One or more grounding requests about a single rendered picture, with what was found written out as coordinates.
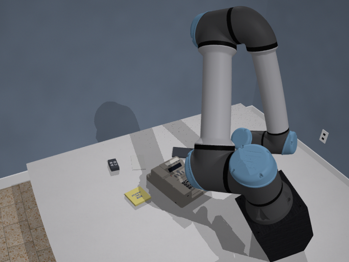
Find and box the beige telephone handset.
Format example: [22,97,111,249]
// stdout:
[151,166,192,199]

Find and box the yellow sticky note pad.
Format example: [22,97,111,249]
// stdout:
[125,186,151,206]

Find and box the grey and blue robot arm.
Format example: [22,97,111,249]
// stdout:
[185,6,297,225]

